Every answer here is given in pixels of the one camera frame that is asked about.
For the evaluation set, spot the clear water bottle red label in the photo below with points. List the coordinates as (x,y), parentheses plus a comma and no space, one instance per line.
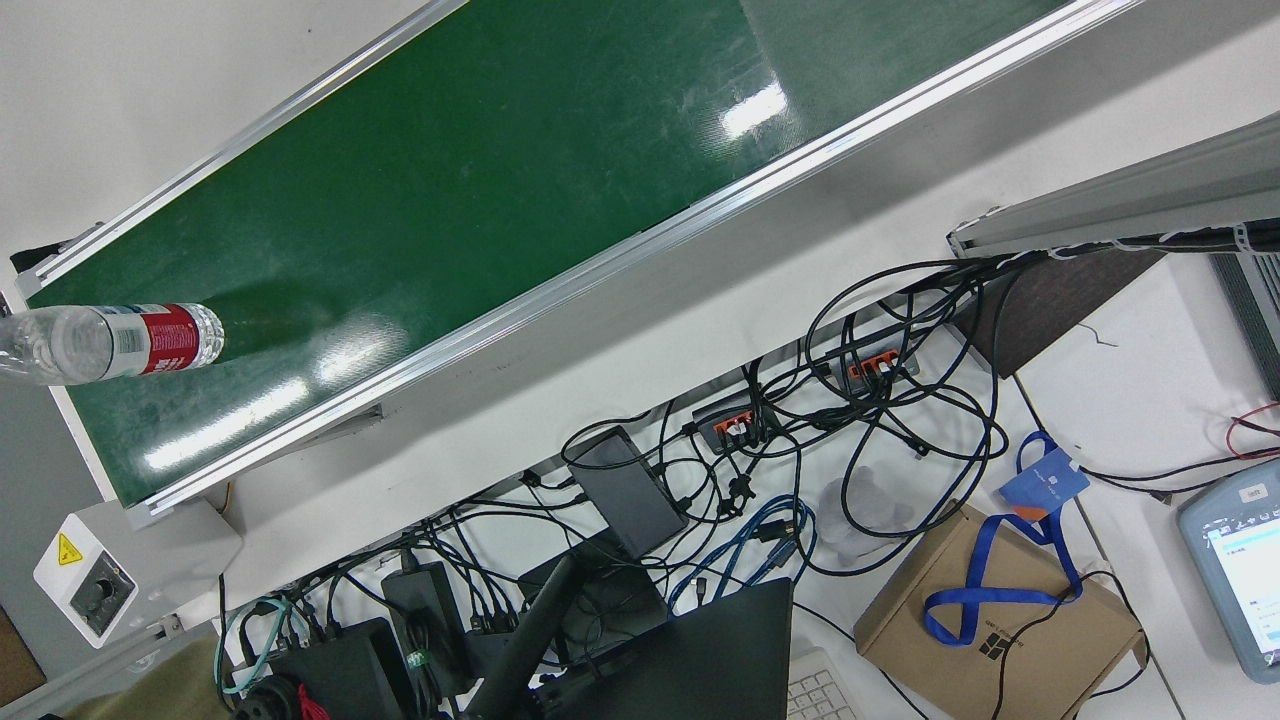
(170,338)

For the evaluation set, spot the short black power strip orange switches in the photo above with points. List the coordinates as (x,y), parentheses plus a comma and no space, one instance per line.
(735,412)

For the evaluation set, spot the dark grey rectangular hub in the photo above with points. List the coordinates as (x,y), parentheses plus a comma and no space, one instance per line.
(630,495)

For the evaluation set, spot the long black power strip orange switches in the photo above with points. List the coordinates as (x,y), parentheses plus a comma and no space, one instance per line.
(880,368)

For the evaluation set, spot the flat black device under hub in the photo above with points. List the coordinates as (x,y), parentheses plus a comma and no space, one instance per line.
(615,600)

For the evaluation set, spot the clear plastic bag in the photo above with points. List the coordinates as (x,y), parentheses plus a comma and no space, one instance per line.
(880,500)

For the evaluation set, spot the black round pole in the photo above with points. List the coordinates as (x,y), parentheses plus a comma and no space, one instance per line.
(530,635)

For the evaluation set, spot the black laptop lid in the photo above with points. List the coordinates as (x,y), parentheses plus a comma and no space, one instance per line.
(700,660)

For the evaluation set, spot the black power adapter brick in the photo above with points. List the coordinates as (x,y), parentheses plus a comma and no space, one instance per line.
(425,605)

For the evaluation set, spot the white keyboard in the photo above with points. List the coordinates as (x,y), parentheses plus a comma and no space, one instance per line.
(820,695)

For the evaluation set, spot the dark brown board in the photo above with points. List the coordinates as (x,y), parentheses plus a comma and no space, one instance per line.
(1050,310)

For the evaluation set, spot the black box device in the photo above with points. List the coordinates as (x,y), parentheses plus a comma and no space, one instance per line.
(345,670)

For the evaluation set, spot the brown cardboard box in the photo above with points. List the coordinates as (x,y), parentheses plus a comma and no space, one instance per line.
(1040,650)

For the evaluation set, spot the black round knob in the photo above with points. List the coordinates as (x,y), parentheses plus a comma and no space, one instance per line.
(265,702)

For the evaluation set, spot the grey aluminium beam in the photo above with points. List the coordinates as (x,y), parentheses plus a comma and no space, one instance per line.
(1120,195)

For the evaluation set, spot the white conveyor speed control box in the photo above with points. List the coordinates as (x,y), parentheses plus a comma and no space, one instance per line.
(130,560)

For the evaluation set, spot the olive green cloth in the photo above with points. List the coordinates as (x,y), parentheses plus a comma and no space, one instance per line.
(150,700)

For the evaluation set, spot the grey ribbed vent device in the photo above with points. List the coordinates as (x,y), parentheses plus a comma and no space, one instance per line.
(1255,310)

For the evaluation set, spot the grey teach pendant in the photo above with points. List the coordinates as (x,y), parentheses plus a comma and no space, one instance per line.
(1240,580)

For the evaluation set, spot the brown cardboard panel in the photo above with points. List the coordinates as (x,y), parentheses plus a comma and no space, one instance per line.
(15,660)

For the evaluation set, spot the green conveyor belt aluminium frame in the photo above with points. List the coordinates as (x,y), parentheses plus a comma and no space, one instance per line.
(500,200)

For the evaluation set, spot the aluminium profile rail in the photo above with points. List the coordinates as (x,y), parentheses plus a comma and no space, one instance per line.
(90,670)

